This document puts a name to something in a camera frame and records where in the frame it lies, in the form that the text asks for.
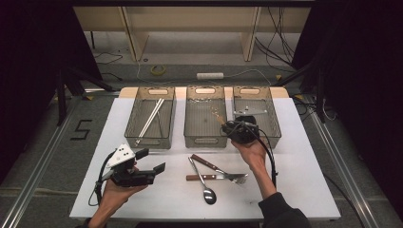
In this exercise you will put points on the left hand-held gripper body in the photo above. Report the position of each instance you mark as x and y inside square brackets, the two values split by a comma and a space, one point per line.
[131, 178]

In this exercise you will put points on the clear grey plastic bin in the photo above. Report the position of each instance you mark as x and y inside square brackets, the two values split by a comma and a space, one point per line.
[202, 126]
[142, 107]
[272, 126]

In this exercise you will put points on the black frame bar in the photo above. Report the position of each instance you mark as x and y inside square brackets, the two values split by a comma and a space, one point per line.
[190, 3]

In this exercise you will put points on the metal floor rail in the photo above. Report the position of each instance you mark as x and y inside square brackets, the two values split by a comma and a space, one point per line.
[38, 164]
[346, 174]

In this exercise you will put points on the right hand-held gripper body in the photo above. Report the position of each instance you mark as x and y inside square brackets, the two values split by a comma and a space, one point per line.
[240, 131]

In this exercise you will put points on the yellow tape roll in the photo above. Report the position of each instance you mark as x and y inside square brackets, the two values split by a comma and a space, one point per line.
[157, 70]

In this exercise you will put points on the white power strip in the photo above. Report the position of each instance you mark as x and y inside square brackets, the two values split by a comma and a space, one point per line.
[210, 76]

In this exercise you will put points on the beige wooden shelf unit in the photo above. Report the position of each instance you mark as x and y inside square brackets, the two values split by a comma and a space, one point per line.
[193, 19]

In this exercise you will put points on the black metal stand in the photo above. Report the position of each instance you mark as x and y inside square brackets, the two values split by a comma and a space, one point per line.
[320, 101]
[61, 101]

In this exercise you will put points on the person's right hand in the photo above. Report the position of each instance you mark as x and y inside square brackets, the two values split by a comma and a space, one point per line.
[253, 155]

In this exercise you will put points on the person's left hand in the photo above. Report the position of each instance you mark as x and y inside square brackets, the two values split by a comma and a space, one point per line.
[115, 196]

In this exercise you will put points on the black curtain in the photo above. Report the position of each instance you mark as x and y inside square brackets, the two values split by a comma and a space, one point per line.
[28, 63]
[364, 79]

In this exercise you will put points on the metal spoon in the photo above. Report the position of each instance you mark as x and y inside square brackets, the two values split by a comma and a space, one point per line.
[209, 197]

